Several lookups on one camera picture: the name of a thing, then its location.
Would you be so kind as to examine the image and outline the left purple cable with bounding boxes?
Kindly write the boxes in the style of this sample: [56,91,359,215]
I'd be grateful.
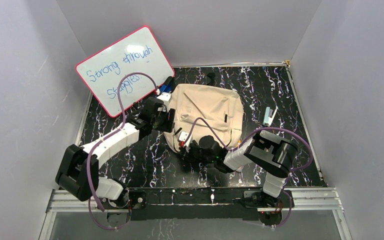
[86,72,161,231]

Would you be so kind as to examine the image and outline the beige backpack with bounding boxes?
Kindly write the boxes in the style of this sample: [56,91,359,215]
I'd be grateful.
[164,83,244,152]

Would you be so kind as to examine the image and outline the black base frame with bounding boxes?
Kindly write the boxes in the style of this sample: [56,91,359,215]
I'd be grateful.
[102,187,295,227]

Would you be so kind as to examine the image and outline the light blue eraser box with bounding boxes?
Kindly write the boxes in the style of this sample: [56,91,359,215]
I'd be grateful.
[262,106,278,127]

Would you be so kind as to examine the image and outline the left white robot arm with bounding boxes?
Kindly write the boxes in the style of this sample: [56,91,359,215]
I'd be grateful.
[55,92,176,208]

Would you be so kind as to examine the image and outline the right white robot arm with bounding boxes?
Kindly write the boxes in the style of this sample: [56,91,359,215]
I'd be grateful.
[176,130,298,207]

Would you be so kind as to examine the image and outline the pink framed whiteboard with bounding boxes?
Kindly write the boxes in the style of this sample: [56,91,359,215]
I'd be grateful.
[75,26,175,118]

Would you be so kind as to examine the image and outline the purple cable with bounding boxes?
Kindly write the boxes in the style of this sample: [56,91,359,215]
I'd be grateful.
[86,72,161,231]
[180,117,314,229]

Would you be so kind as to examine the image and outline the aluminium rail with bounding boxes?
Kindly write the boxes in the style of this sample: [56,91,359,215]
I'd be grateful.
[46,187,344,212]

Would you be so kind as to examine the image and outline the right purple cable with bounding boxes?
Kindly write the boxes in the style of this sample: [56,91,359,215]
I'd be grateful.
[180,117,314,229]

